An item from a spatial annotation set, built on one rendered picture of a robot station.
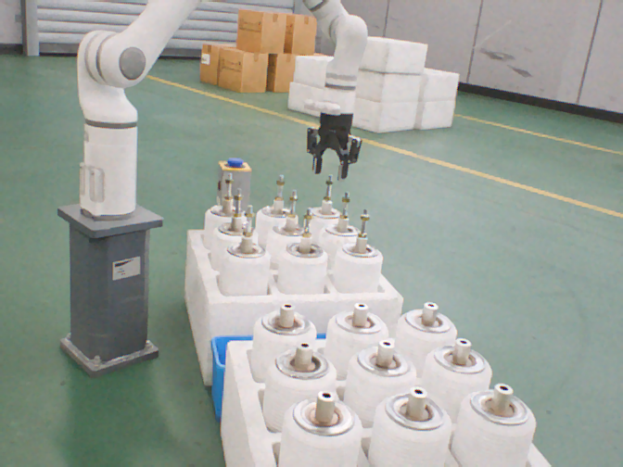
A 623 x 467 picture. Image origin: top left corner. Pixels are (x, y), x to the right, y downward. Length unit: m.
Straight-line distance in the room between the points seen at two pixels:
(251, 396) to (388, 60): 3.26
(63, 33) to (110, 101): 5.34
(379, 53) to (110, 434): 3.23
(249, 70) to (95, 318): 4.01
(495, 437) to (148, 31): 0.85
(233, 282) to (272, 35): 4.13
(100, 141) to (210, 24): 6.18
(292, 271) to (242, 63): 3.95
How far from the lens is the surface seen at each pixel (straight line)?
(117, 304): 1.30
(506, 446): 0.89
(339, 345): 1.02
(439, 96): 4.55
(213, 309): 1.23
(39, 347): 1.46
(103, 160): 1.23
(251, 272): 1.24
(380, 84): 4.08
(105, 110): 1.21
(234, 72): 5.22
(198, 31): 7.29
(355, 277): 1.31
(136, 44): 1.20
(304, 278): 1.28
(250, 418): 0.93
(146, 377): 1.34
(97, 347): 1.34
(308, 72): 4.51
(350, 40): 1.44
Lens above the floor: 0.72
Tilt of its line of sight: 19 degrees down
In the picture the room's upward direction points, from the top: 7 degrees clockwise
